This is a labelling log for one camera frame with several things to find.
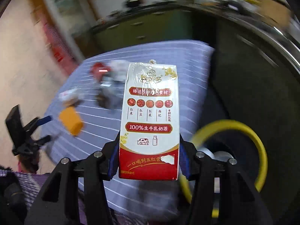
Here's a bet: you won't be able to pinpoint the silver foil pouch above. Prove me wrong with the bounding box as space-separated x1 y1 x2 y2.
96 80 123 110

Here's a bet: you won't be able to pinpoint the white tissue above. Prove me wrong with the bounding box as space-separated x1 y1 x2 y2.
109 59 130 82

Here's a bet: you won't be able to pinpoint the wooden cutting board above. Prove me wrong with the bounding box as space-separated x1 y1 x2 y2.
257 0 291 29

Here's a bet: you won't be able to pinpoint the green base cabinets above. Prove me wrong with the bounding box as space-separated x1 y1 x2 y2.
92 7 300 193

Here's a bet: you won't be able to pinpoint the clear plastic bottle with label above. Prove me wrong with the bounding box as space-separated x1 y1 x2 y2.
58 87 84 106

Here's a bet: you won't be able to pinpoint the black pot on stove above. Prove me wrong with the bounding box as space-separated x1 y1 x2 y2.
124 0 146 9

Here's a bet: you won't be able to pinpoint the blue checkered tablecloth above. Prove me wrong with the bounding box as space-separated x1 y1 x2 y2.
41 40 213 221

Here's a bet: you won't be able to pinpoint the yellow rimmed trash bin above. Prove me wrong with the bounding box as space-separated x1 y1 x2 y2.
179 120 273 224

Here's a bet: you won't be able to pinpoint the orange foam net sleeve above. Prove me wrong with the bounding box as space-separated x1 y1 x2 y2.
59 107 84 136

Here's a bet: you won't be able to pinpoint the red white milk carton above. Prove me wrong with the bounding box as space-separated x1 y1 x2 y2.
119 62 180 181

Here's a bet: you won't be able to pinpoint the person's left hand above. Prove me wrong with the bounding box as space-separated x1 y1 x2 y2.
17 151 40 174

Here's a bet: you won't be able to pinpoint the red soda can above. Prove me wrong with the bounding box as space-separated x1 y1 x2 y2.
90 62 111 82

